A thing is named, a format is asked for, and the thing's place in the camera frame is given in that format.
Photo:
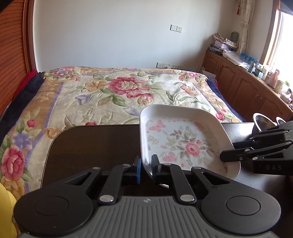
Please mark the white wall switch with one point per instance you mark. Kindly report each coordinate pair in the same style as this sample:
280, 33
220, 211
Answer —
175, 28

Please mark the dark blue blanket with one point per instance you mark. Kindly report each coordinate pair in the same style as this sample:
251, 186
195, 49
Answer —
16, 107

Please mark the pink bottle on counter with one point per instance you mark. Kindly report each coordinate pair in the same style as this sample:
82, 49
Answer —
273, 79

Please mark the floral bed quilt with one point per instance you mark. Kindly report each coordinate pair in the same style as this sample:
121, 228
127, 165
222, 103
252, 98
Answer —
73, 96

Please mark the large steel bowl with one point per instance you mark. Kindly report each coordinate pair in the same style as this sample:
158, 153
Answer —
261, 123

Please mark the red folded cloth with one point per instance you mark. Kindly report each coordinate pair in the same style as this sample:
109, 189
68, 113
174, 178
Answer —
24, 82

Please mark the floral tray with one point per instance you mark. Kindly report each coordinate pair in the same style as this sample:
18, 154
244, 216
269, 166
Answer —
186, 137

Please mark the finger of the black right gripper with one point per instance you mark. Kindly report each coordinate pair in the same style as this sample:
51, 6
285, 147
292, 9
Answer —
248, 153
276, 135

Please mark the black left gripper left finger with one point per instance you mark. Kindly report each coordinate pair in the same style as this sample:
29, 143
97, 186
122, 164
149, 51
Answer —
63, 207

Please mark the patterned beige curtain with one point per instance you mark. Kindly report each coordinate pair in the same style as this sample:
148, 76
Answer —
246, 13

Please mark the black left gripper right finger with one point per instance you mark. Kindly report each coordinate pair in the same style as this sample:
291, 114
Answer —
225, 204

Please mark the stack of books and boxes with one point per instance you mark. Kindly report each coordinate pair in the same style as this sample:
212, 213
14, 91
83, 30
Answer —
220, 45

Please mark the white wall socket strip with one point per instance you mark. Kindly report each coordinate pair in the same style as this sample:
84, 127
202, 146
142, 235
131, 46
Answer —
170, 66

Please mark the wooden side cabinet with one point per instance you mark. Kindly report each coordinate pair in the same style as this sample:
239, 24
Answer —
243, 91

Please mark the yellow plush toy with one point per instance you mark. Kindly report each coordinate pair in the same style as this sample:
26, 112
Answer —
7, 203

